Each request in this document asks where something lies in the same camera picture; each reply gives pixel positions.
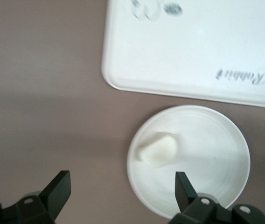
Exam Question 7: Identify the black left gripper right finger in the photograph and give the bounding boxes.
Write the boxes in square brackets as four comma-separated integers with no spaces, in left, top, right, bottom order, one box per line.
[168,171,265,224]

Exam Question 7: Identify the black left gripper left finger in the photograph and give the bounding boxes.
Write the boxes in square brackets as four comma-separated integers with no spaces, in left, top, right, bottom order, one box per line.
[0,170,72,224]

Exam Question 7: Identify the round cream plate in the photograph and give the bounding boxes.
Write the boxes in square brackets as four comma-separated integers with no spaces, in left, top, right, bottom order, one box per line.
[126,105,251,220]

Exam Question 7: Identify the white steamed bun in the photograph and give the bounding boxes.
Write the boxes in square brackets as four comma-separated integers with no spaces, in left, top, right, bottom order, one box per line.
[136,131,179,169]

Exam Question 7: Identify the brown table cloth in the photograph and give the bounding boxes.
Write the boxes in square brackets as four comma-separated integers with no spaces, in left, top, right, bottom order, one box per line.
[0,0,265,224]

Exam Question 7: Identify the cream rabbit print tray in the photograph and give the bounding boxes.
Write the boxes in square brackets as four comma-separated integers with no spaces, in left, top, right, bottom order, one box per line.
[101,0,265,108]

